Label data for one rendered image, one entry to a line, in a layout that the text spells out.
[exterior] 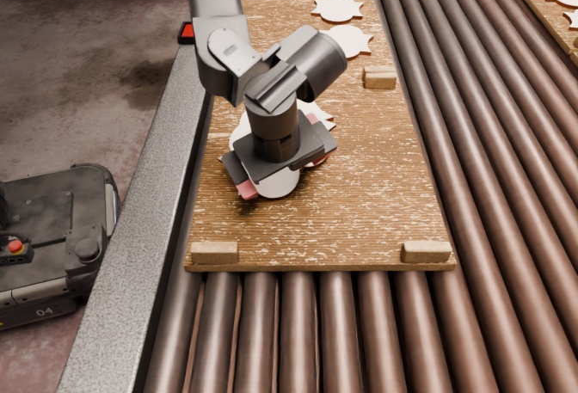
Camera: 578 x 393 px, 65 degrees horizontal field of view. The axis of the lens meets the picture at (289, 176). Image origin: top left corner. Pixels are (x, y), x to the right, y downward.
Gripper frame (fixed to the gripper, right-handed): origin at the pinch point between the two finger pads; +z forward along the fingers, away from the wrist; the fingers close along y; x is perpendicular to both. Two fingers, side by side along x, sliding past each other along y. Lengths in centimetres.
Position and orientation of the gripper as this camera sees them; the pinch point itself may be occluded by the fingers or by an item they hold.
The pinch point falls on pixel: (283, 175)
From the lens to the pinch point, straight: 65.7
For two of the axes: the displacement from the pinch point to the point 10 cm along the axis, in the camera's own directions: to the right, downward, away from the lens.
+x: 4.9, 7.6, -4.1
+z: 0.7, 4.4, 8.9
